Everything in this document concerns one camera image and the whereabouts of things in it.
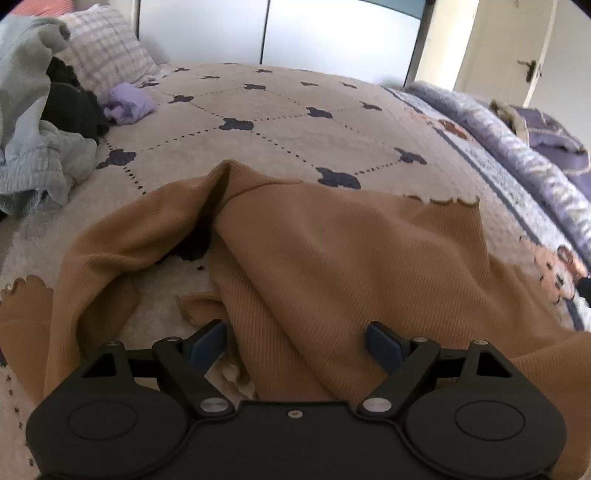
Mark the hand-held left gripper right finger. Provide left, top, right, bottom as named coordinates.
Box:
left=356, top=320, right=509, bottom=415

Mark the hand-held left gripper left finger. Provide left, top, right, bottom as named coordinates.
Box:
left=81, top=320, right=235, bottom=416

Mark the brown ribbed top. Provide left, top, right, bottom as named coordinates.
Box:
left=0, top=159, right=591, bottom=480

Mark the purple patterned quilt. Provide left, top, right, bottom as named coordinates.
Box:
left=383, top=80, right=591, bottom=278

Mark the beige bear print blanket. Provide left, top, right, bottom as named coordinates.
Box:
left=0, top=62, right=591, bottom=480

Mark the small purple garment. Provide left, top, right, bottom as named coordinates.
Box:
left=100, top=82, right=158, bottom=126

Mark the small beige cloth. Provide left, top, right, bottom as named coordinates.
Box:
left=489, top=99, right=532, bottom=139

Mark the black garment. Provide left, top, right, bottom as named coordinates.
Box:
left=44, top=55, right=112, bottom=144

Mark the plaid pillow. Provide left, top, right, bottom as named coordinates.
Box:
left=53, top=4, right=160, bottom=90

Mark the white wardrobe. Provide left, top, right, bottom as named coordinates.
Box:
left=134, top=0, right=435, bottom=88

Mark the cream door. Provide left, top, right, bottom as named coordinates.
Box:
left=452, top=0, right=559, bottom=109

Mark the light grey garment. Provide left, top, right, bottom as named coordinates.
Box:
left=0, top=16, right=100, bottom=222

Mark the pink cloth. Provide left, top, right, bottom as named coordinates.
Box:
left=14, top=0, right=75, bottom=17

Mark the door handle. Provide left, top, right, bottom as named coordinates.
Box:
left=517, top=58, right=543, bottom=84

